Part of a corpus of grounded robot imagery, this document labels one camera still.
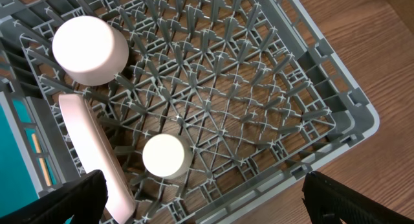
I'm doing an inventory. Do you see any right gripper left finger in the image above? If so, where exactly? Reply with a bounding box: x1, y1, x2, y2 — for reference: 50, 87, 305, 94
1, 170, 109, 224

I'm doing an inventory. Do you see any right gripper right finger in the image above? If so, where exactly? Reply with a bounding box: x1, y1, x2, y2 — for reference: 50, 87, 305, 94
302, 171, 413, 224

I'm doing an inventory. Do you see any large pink plate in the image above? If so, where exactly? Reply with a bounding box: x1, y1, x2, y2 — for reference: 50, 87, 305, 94
59, 94, 136, 223

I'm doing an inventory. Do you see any white cup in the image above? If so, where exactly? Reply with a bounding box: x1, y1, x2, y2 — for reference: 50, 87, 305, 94
142, 133, 193, 179

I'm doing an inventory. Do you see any pink bowl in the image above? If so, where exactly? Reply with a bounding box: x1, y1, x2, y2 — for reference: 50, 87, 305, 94
52, 16, 129, 86

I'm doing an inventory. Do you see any grey dishwasher rack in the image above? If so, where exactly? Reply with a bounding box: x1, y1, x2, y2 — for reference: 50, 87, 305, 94
1, 0, 379, 223

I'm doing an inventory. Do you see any teal plastic tray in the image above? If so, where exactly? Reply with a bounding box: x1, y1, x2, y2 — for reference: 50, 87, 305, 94
0, 99, 74, 224

